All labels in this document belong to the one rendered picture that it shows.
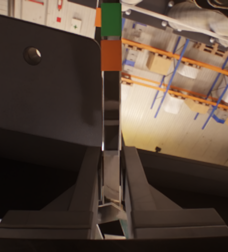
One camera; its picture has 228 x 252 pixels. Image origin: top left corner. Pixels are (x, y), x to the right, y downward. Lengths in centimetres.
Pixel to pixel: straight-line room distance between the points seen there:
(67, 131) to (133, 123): 1050
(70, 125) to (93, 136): 3
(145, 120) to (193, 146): 394
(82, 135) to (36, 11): 952
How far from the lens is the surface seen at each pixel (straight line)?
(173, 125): 1132
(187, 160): 27
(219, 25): 61
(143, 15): 111
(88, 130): 20
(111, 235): 22
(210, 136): 1279
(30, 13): 979
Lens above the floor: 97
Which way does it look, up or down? 30 degrees up
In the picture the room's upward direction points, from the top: 163 degrees counter-clockwise
